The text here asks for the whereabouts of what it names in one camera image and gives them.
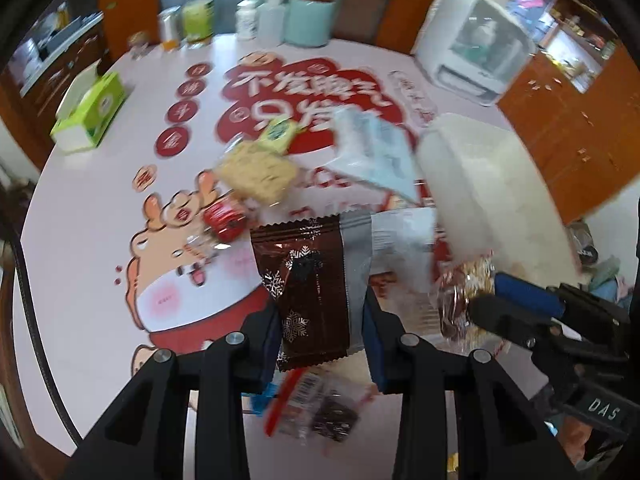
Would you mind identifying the brown snowflake snack packet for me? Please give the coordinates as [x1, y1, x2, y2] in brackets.
[249, 211, 373, 373]

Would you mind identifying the wooden cabinet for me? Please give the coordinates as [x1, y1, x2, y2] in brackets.
[497, 0, 640, 228]

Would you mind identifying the teal canister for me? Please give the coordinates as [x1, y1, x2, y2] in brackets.
[284, 0, 337, 47]

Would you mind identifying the white countertop appliance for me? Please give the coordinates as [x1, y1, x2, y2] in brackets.
[410, 0, 539, 107]

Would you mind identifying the beige cracker packet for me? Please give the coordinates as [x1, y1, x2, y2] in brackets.
[214, 139, 300, 207]

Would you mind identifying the clear-wrapped brown snack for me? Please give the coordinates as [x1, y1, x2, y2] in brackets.
[431, 255, 498, 345]

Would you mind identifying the translucent plastic bottle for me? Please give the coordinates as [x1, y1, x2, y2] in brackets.
[257, 0, 287, 47]

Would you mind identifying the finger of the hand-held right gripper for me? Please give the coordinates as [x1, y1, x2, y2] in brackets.
[469, 293, 557, 357]
[494, 272, 564, 317]

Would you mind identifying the light blue snack packet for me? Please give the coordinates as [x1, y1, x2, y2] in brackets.
[331, 106, 418, 207]

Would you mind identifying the small green snack packet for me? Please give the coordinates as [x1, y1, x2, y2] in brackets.
[256, 116, 307, 155]

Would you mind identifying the white pill bottle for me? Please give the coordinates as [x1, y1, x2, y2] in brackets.
[235, 0, 261, 42]

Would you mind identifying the small metal-lid jar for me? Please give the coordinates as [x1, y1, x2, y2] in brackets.
[157, 6, 184, 52]

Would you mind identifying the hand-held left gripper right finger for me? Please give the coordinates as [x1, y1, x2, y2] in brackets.
[364, 291, 572, 480]

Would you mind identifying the white snack packet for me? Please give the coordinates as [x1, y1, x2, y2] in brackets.
[369, 208, 440, 293]

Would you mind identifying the clear packet of dark fruit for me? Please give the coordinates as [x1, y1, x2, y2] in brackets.
[309, 374, 377, 445]

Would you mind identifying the red barcode snack packet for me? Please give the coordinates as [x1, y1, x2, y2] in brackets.
[264, 370, 327, 442]

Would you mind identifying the green tissue box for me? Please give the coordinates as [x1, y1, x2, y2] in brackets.
[49, 59, 127, 154]

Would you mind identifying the green-label bottle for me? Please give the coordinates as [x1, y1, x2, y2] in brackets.
[181, 0, 217, 50]

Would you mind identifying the white plastic storage box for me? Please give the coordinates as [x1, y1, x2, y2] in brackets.
[416, 111, 583, 273]

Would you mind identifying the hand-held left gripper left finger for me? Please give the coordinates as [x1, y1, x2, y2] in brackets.
[65, 304, 282, 480]

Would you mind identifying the small glass jar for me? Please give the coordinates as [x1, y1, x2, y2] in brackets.
[127, 31, 152, 62]

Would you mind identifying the small red snack packet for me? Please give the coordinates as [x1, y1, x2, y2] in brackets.
[201, 196, 249, 244]

